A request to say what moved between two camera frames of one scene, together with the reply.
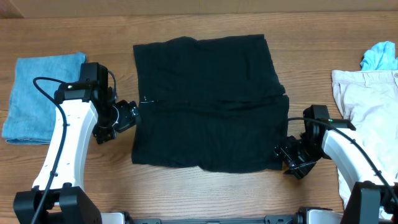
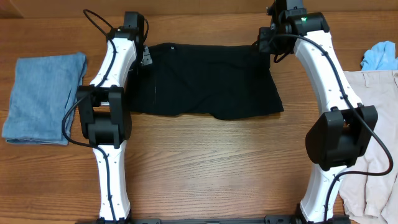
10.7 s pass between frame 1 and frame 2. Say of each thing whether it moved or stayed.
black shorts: moved
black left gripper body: moved
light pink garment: stayed
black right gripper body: moved
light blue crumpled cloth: stayed
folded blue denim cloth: stayed
